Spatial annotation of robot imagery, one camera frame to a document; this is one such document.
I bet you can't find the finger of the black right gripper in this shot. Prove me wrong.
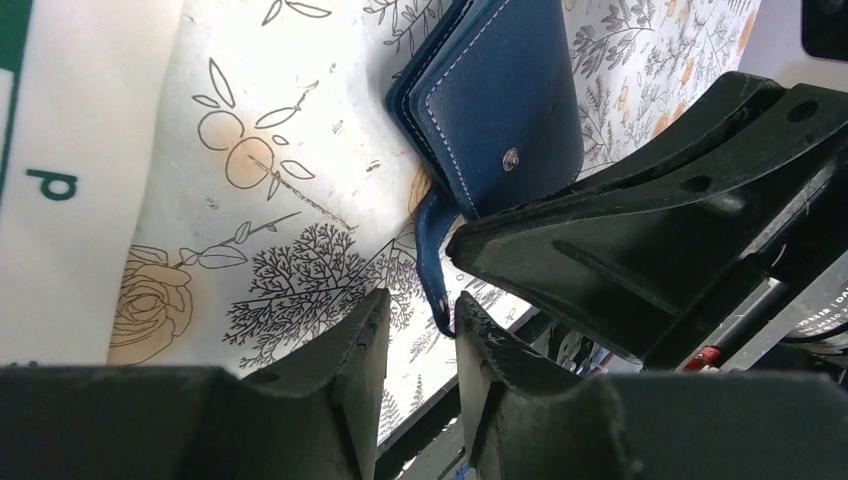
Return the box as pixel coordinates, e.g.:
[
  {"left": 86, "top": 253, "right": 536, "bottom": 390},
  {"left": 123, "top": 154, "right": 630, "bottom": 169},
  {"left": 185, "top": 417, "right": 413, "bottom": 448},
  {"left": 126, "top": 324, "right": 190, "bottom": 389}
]
[{"left": 447, "top": 72, "right": 847, "bottom": 361}]

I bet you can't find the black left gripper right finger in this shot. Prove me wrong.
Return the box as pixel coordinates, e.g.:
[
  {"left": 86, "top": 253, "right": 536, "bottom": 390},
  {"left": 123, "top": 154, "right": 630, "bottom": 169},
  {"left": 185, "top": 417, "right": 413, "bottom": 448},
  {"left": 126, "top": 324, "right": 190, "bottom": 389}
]
[{"left": 454, "top": 293, "right": 847, "bottom": 479}]

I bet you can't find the blue leather card holder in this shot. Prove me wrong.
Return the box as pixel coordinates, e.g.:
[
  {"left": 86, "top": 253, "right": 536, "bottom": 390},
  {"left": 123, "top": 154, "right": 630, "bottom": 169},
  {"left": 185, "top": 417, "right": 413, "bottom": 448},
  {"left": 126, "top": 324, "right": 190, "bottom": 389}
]
[{"left": 386, "top": 0, "right": 584, "bottom": 336}]

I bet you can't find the green white chessboard mat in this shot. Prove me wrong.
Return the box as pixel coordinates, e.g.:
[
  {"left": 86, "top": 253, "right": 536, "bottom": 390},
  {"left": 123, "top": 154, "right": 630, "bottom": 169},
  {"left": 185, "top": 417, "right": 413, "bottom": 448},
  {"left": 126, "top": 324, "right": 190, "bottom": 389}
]
[{"left": 1, "top": 0, "right": 183, "bottom": 367}]

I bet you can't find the floral table mat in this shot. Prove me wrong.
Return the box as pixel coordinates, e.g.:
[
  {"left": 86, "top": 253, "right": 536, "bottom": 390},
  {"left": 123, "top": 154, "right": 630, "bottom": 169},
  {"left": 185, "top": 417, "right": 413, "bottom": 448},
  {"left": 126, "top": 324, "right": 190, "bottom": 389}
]
[{"left": 105, "top": 0, "right": 763, "bottom": 445}]

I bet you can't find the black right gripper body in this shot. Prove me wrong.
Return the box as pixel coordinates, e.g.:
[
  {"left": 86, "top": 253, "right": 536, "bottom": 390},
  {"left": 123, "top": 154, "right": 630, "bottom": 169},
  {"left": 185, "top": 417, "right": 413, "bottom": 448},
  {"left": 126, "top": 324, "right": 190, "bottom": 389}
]
[{"left": 644, "top": 152, "right": 847, "bottom": 371}]

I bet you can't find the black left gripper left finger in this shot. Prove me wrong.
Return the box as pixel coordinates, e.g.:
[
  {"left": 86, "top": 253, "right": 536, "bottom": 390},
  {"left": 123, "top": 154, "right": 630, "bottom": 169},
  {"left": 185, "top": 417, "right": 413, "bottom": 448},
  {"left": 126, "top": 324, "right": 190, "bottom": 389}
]
[{"left": 1, "top": 289, "right": 390, "bottom": 479}]

